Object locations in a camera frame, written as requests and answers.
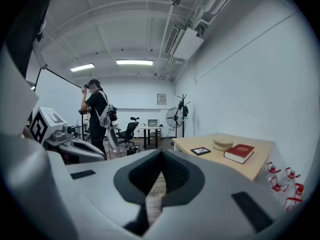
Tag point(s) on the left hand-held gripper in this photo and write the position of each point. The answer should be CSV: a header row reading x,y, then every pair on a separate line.
x,y
53,119

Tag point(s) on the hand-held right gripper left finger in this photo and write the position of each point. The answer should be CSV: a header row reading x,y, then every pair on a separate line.
x,y
100,196

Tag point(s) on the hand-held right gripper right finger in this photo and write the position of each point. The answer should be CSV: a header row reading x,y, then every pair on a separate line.
x,y
212,209

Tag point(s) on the black picture frame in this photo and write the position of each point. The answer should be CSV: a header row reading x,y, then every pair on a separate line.
x,y
200,151

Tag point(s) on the black floor equipment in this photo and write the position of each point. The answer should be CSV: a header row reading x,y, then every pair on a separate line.
x,y
132,150

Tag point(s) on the black office chair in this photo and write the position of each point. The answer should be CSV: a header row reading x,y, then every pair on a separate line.
x,y
128,131

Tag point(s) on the red hardcover book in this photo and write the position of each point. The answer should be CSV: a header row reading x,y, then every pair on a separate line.
x,y
238,152

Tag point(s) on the round beige coaster stack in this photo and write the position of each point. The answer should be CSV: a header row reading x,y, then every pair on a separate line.
x,y
223,144

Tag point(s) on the round white table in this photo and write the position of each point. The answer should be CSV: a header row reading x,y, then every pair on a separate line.
x,y
150,127

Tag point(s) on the clear red-capped water bottle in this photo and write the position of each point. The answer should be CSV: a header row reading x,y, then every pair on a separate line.
x,y
278,186
292,174
292,202
299,189
273,169

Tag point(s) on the silver toaster oven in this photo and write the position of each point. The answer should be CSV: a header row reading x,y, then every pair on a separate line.
x,y
153,122

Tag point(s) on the rectangular ceiling light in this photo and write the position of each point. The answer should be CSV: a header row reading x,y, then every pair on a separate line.
x,y
134,62
82,67

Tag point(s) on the black coat rack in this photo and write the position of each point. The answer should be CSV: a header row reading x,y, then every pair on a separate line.
x,y
183,124

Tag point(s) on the black hanging cap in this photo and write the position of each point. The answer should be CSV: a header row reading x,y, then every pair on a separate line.
x,y
180,105

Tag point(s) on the grey wall electrical panel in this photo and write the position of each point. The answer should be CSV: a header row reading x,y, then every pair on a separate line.
x,y
161,99

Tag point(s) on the black pedestal fan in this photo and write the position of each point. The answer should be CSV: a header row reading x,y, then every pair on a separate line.
x,y
174,117

